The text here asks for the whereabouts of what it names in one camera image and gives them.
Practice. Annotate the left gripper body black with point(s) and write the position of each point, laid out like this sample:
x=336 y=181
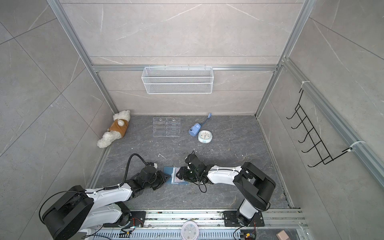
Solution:
x=157 y=181

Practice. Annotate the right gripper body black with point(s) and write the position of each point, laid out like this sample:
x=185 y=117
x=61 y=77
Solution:
x=191 y=176

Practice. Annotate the blue leather card holder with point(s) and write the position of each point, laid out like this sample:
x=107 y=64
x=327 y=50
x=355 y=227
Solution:
x=173 y=180

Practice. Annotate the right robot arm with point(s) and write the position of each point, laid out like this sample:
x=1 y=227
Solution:
x=255 y=185

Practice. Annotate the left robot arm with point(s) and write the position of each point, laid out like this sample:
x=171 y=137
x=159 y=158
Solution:
x=80 y=209

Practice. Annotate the small white round clock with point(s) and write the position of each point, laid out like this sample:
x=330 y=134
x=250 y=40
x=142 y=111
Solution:
x=205 y=136

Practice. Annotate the blue brush tool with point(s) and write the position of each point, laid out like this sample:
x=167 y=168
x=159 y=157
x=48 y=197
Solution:
x=195 y=129

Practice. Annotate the clear acrylic organizer tray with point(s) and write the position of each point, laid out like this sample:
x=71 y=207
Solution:
x=166 y=127

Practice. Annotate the white clock at front edge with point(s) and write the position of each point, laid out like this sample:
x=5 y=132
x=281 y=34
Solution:
x=190 y=231

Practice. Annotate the white teddy bear brown vest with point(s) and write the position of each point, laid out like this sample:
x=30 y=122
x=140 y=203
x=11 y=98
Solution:
x=117 y=130

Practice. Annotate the pink block at front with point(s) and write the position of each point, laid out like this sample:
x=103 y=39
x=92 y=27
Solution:
x=282 y=235

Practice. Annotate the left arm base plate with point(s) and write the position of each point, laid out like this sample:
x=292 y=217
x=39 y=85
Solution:
x=132 y=219

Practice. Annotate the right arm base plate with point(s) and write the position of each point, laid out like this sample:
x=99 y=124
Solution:
x=235 y=219

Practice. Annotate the white wire mesh basket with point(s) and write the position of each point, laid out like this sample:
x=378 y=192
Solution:
x=178 y=80

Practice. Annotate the aluminium front rail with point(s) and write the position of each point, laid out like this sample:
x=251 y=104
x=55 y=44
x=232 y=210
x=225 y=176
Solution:
x=208 y=224

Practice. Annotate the black wire hook rack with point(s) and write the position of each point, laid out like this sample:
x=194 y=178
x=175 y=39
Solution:
x=313 y=136

